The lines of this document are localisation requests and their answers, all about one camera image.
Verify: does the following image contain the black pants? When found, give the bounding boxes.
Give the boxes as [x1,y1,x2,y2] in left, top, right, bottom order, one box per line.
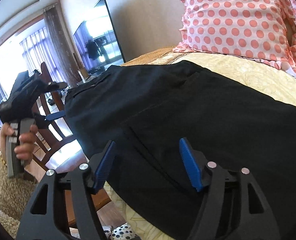
[64,61,296,239]

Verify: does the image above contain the beige fluffy sleeve forearm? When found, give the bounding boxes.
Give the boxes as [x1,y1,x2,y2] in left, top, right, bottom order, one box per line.
[0,153,38,238]

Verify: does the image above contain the person's left hand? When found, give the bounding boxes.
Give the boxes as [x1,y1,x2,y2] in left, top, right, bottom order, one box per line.
[0,123,39,161]

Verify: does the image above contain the brown window curtain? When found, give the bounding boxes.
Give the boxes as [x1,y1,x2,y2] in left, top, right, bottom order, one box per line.
[44,3,81,88]

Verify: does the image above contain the wooden chair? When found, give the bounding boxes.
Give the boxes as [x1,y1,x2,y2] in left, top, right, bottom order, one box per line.
[27,62,125,228]

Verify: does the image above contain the black flat television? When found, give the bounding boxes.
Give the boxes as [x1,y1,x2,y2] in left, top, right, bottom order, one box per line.
[73,0,125,75]

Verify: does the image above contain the yellow patterned bedspread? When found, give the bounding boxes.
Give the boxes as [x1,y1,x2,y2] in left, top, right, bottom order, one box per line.
[104,48,296,239]

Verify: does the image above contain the left pink polka-dot pillow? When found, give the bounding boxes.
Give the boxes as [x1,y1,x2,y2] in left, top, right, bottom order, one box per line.
[174,0,295,69]

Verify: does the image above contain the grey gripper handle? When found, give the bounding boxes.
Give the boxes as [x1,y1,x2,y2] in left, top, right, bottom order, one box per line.
[5,118,37,179]

